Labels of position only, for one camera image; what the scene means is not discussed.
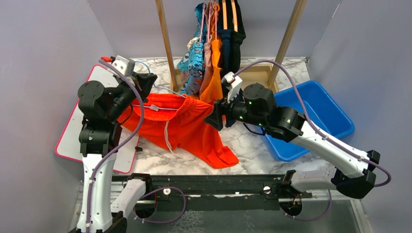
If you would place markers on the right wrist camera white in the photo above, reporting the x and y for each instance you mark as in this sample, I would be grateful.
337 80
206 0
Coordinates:
232 83

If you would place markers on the red-orange shorts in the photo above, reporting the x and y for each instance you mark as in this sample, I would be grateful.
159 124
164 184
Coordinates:
183 127

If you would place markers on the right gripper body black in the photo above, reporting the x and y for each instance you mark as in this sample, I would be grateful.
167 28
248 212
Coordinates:
234 111

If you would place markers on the pink beige shorts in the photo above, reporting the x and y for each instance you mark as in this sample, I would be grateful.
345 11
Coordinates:
194 63

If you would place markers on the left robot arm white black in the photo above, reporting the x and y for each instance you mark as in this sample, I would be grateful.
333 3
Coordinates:
105 110

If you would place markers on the wooden clothes rack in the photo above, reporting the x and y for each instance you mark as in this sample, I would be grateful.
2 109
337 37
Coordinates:
263 74

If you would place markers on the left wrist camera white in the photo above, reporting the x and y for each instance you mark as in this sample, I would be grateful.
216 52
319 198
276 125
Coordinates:
123 65

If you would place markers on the black mounting rail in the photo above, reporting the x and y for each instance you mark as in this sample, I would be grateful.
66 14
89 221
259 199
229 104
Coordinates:
213 192

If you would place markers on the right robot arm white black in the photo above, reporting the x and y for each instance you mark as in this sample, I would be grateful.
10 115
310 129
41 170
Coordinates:
352 172

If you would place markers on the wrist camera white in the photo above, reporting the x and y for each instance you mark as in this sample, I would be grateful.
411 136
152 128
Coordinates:
123 65
232 83

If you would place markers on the pink hanger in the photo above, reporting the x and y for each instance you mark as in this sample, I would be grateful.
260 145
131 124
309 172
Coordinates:
207 17

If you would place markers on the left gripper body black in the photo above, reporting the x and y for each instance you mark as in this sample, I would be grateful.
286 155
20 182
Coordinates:
124 96

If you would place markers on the orange shorts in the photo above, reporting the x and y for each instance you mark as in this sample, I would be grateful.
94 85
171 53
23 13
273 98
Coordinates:
211 89

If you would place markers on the blue plastic bin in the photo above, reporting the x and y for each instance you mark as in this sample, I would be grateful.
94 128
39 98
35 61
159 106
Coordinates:
323 111

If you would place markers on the navy shorts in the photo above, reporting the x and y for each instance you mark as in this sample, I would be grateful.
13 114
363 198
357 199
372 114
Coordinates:
225 27

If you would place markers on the light blue wire hanger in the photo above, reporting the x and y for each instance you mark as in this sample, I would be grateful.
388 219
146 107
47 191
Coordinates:
159 87

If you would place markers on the blue shark print shorts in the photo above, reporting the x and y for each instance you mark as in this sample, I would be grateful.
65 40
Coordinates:
192 63

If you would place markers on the black shorts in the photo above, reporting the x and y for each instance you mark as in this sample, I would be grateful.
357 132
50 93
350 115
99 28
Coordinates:
237 37

